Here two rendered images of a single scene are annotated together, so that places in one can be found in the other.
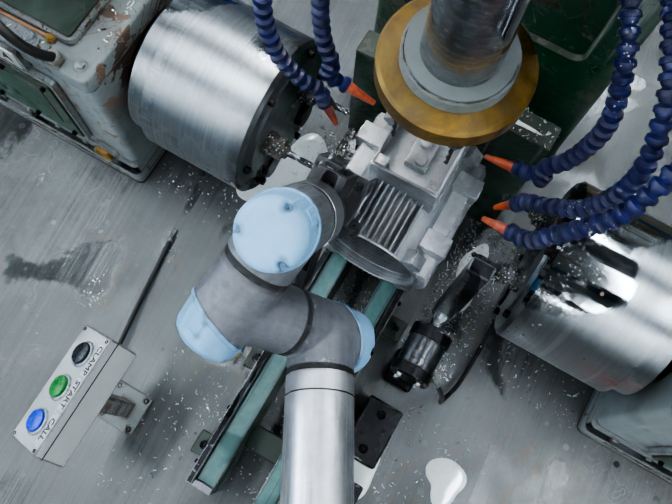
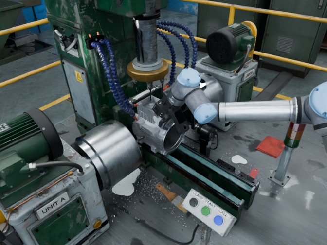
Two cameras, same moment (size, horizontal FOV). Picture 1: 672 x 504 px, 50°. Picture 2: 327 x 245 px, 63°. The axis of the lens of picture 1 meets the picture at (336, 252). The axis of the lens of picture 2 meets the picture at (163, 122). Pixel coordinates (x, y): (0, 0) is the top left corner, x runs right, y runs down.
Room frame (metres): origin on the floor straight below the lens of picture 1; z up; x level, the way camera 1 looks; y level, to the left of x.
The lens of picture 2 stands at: (-0.02, 0.87, 1.82)
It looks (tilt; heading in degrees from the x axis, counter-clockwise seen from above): 37 degrees down; 291
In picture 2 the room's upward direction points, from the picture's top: 2 degrees counter-clockwise
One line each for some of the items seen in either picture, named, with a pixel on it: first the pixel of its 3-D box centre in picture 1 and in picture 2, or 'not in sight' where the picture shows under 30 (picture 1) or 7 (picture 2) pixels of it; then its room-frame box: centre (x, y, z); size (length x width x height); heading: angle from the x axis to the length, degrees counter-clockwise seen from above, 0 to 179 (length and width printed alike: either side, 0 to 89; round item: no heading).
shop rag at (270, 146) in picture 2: not in sight; (271, 146); (-0.18, -0.38, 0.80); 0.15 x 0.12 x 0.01; 68
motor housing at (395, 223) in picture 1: (399, 201); (159, 128); (0.37, -0.09, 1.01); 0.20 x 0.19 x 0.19; 156
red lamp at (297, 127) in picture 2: not in sight; (298, 123); (-0.23, -0.15, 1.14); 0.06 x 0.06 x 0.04
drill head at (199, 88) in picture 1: (202, 76); (97, 160); (0.53, 0.23, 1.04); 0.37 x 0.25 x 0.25; 66
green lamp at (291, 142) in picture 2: not in sight; (292, 139); (-0.23, -0.15, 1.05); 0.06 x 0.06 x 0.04
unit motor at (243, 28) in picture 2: not in sight; (235, 61); (0.10, -0.66, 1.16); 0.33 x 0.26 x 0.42; 66
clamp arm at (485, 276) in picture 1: (459, 294); (195, 107); (0.22, -0.16, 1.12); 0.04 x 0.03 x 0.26; 156
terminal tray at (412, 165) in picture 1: (420, 154); (153, 109); (0.41, -0.10, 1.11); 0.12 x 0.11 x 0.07; 156
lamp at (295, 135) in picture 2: not in sight; (295, 131); (-0.23, -0.15, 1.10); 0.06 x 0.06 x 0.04
